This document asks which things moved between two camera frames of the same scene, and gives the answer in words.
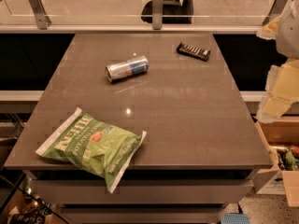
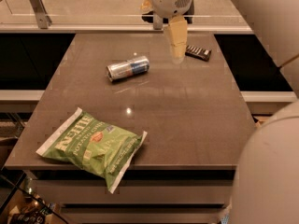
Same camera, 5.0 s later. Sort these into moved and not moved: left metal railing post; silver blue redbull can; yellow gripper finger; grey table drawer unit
Moved: yellow gripper finger
Not moved: grey table drawer unit; left metal railing post; silver blue redbull can
